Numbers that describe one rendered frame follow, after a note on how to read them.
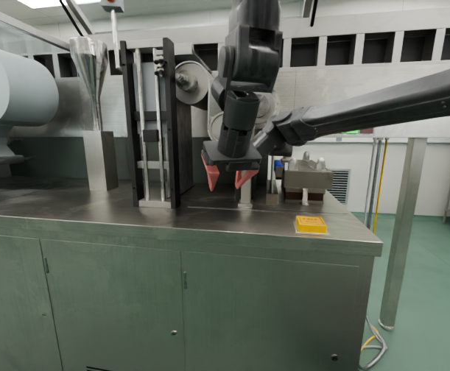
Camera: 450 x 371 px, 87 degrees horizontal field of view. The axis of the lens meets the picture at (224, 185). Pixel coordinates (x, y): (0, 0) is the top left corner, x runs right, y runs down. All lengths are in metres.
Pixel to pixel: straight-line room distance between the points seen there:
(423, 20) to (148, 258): 1.40
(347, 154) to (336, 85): 2.52
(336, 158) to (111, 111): 2.98
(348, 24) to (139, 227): 1.17
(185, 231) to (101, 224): 0.26
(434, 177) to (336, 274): 3.56
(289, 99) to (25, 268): 1.25
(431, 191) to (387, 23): 3.14
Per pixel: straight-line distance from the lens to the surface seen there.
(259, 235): 0.64
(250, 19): 0.38
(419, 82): 0.46
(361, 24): 1.35
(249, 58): 0.37
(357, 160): 3.77
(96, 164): 1.21
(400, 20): 1.40
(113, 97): 1.47
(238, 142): 0.42
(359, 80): 1.29
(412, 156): 1.56
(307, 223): 0.67
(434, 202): 4.31
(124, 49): 0.91
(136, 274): 0.85
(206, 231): 0.66
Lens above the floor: 1.15
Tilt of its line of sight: 12 degrees down
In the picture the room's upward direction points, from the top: straight up
